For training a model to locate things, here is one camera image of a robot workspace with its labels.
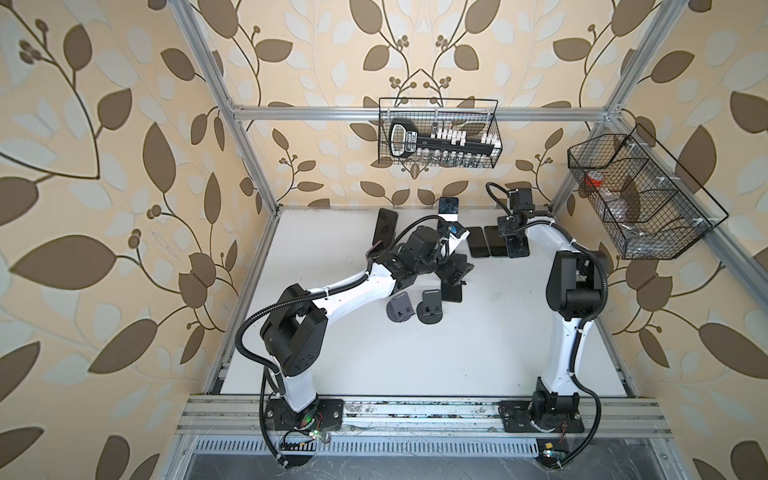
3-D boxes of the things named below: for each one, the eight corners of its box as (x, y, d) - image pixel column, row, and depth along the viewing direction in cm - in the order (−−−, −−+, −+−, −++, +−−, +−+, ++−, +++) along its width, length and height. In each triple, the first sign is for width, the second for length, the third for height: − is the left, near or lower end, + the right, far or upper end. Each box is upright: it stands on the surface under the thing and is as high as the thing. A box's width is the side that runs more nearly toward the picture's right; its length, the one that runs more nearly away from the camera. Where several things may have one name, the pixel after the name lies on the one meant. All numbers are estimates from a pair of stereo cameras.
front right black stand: (417, 324, 92) (419, 307, 83) (416, 307, 96) (418, 289, 87) (438, 324, 92) (442, 307, 83) (436, 307, 96) (440, 289, 87)
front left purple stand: (396, 328, 92) (396, 314, 84) (387, 316, 94) (386, 301, 87) (413, 316, 94) (414, 302, 86) (403, 305, 97) (404, 290, 89)
